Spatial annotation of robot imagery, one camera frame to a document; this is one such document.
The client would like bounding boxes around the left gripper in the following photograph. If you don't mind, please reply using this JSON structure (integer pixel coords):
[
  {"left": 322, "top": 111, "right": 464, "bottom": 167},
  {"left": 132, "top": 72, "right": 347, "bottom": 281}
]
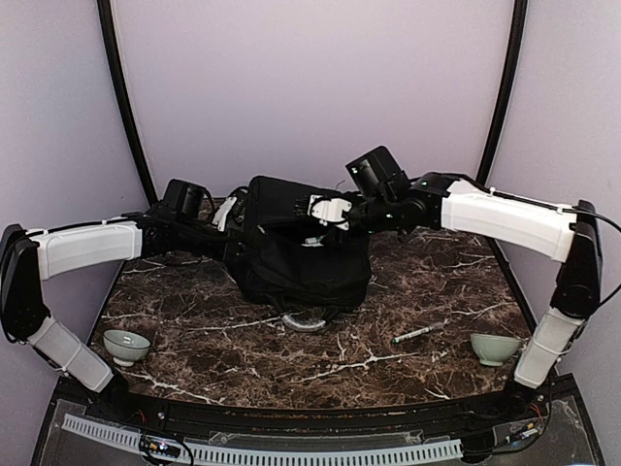
[{"left": 176, "top": 219, "right": 261, "bottom": 264}]

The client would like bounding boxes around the green whiteboard pen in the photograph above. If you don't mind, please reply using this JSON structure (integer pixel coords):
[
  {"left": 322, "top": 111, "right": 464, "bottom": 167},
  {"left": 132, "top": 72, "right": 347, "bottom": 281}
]
[{"left": 391, "top": 321, "right": 444, "bottom": 345}]

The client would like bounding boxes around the black student bag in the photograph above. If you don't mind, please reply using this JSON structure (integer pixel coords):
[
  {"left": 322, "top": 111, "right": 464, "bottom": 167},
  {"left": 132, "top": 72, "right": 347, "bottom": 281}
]
[{"left": 224, "top": 176, "right": 372, "bottom": 322}]

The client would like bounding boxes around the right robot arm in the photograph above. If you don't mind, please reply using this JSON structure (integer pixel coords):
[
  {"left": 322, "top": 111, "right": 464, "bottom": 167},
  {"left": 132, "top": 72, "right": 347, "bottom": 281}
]
[{"left": 310, "top": 172, "right": 619, "bottom": 421}]

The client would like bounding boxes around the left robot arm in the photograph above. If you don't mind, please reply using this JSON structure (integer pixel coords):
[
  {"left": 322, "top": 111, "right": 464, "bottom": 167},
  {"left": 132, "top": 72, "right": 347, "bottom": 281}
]
[{"left": 1, "top": 217, "right": 234, "bottom": 423}]

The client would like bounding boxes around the left pale green bowl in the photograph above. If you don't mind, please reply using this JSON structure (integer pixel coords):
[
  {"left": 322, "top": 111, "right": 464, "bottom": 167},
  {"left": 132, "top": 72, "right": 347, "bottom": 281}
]
[{"left": 103, "top": 329, "right": 151, "bottom": 367}]

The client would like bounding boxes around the pale green bowl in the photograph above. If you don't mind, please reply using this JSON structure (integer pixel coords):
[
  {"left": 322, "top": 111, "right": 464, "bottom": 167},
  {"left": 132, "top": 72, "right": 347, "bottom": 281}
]
[
  {"left": 103, "top": 329, "right": 151, "bottom": 367},
  {"left": 471, "top": 333, "right": 522, "bottom": 367}
]

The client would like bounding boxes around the right pale green bowl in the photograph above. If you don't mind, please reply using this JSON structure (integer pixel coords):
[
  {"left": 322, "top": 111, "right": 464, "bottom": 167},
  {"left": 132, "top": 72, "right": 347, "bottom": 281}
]
[{"left": 471, "top": 333, "right": 522, "bottom": 367}]

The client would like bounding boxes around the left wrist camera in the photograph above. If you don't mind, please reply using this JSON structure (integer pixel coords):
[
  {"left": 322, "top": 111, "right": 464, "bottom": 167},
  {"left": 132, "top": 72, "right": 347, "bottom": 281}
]
[{"left": 162, "top": 179, "right": 244, "bottom": 233}]

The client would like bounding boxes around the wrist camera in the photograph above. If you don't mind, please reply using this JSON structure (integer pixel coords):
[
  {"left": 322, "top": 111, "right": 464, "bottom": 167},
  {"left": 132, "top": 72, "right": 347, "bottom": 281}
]
[
  {"left": 162, "top": 179, "right": 244, "bottom": 233},
  {"left": 308, "top": 145, "right": 411, "bottom": 232}
]

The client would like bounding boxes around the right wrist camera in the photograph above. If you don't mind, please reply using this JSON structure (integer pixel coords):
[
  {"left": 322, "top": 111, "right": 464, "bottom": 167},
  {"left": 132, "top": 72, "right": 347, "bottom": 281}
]
[{"left": 308, "top": 145, "right": 411, "bottom": 232}]

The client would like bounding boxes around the black front rail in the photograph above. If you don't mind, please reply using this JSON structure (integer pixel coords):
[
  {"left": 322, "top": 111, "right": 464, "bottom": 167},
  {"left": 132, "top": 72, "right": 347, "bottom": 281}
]
[{"left": 52, "top": 376, "right": 578, "bottom": 441}]

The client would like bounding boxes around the white slotted cable duct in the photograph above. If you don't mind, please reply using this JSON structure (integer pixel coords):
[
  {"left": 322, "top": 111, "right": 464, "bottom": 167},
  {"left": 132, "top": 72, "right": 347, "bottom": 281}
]
[{"left": 61, "top": 415, "right": 463, "bottom": 465}]

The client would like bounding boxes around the right black frame post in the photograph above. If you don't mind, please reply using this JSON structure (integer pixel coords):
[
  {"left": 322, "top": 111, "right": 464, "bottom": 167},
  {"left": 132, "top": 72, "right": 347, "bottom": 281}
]
[{"left": 475, "top": 0, "right": 529, "bottom": 183}]

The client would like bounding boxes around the black frame post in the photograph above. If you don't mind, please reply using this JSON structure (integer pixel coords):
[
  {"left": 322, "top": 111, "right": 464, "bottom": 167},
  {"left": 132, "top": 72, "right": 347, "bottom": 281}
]
[
  {"left": 96, "top": 0, "right": 157, "bottom": 205},
  {"left": 475, "top": 0, "right": 529, "bottom": 183}
]

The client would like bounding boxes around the left black frame post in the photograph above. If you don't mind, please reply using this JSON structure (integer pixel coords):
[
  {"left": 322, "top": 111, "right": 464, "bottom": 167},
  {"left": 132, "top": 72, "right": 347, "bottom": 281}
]
[{"left": 96, "top": 0, "right": 157, "bottom": 205}]

